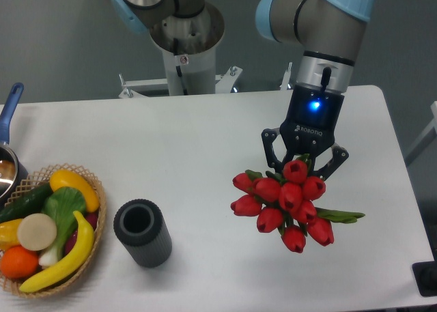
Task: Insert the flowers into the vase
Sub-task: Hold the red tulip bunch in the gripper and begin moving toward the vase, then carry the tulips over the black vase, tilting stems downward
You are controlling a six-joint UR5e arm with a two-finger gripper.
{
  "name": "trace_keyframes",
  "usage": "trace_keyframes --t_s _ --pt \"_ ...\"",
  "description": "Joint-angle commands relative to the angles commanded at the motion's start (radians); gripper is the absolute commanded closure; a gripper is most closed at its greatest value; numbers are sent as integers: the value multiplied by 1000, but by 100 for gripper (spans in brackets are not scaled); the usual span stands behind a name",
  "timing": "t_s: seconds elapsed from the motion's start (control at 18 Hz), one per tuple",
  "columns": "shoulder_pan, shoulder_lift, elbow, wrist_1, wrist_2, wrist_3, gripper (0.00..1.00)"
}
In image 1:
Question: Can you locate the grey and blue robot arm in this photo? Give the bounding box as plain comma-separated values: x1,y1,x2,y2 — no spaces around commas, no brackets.
111,0,374,180

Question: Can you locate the white furniture leg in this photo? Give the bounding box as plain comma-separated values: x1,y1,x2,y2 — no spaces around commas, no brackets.
404,101,436,167

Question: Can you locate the green cucumber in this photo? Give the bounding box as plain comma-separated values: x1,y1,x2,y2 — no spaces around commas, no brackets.
1,183,53,223

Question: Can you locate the purple red vegetable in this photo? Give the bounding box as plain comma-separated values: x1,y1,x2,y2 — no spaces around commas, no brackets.
64,212,98,256

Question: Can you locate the yellow bell pepper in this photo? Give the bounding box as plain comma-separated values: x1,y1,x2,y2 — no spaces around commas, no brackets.
0,218,23,251

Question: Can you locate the yellow banana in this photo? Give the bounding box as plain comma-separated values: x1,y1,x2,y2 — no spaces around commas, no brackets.
19,211,94,294

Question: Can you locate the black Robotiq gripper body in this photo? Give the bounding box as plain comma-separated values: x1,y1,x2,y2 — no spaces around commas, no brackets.
279,85,344,159

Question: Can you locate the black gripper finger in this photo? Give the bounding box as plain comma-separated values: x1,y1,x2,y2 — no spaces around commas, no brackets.
261,128,288,173
313,144,349,180

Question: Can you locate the beige round disc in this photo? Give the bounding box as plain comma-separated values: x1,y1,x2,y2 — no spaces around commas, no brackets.
17,213,57,251

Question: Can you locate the black device at table edge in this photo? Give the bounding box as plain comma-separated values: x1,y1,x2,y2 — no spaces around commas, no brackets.
412,261,436,297

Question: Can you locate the red tulip bouquet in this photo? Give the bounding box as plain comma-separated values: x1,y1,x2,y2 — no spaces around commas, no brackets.
230,154,365,253

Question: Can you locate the blue handled saucepan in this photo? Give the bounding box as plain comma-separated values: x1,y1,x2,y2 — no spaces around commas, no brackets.
1,83,28,209

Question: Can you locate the grey ribbed vase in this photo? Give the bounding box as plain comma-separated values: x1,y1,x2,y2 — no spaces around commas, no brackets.
113,199,172,268

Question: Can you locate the orange fruit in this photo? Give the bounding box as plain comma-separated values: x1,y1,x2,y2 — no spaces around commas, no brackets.
1,246,39,279

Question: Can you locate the woven wicker basket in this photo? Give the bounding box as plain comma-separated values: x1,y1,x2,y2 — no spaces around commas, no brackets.
1,163,107,298

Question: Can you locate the green bok choy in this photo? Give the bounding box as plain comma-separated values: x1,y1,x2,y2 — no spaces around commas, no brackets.
39,186,86,268

